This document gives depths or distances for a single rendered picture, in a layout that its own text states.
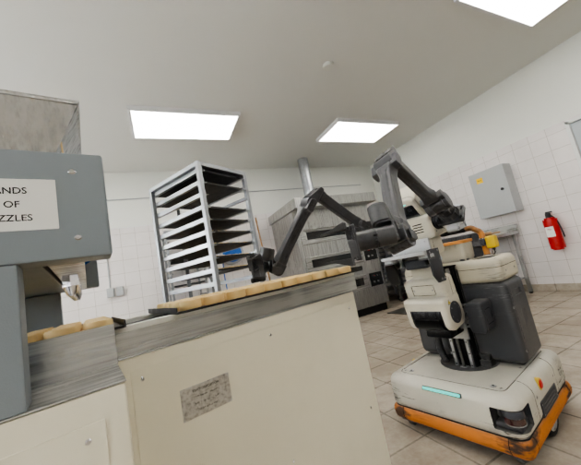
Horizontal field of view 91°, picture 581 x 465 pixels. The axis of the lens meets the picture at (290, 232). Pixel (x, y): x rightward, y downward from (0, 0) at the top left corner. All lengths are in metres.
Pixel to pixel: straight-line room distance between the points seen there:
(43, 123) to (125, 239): 4.41
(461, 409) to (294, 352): 1.02
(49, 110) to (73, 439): 0.52
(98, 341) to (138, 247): 4.39
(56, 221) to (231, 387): 0.50
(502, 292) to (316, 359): 1.13
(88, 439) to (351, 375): 0.70
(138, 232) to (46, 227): 4.55
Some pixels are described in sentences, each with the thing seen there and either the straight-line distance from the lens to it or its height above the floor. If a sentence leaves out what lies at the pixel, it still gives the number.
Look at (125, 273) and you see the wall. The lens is 4.98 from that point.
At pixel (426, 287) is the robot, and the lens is 1.62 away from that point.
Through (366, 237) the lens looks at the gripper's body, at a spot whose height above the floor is 0.99.
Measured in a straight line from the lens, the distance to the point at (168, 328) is 0.72.
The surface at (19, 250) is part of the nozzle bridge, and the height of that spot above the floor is 1.04.
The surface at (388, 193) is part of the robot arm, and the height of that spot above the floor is 1.13.
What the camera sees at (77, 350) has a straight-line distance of 0.65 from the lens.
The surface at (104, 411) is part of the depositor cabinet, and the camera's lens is 0.52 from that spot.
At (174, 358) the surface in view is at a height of 0.81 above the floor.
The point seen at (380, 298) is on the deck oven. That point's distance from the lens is 5.16.
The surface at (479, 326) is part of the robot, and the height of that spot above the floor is 0.52.
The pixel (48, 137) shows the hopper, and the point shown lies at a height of 1.25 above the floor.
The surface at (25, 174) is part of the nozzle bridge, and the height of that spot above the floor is 1.14.
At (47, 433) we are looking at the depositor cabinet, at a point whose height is 0.81.
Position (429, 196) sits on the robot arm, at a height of 1.14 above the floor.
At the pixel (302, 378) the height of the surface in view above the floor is 0.65.
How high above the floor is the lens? 0.94
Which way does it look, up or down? 8 degrees up
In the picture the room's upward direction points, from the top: 11 degrees counter-clockwise
